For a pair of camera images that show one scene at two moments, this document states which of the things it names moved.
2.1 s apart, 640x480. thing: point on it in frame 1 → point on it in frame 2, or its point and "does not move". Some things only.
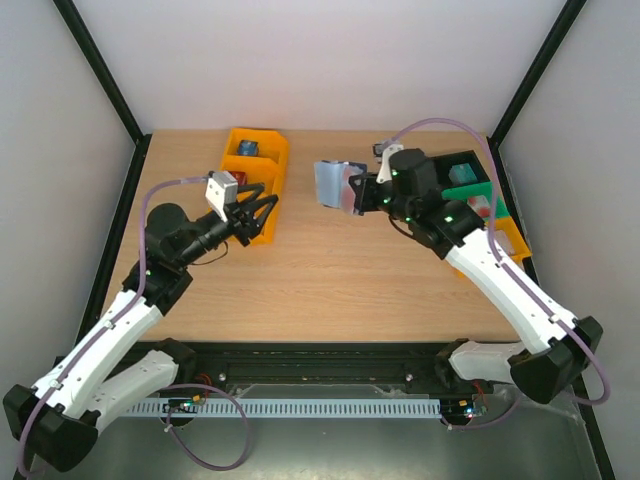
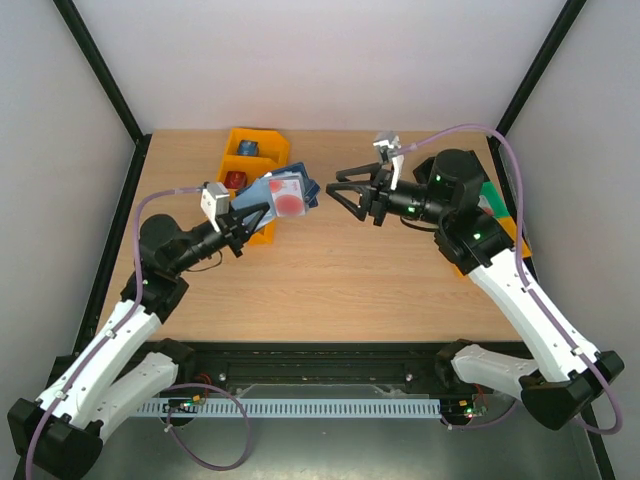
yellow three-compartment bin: (263, 155) does not move
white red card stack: (480, 205) does not move
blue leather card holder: (332, 183) → (287, 192)
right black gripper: (370, 193) does not move
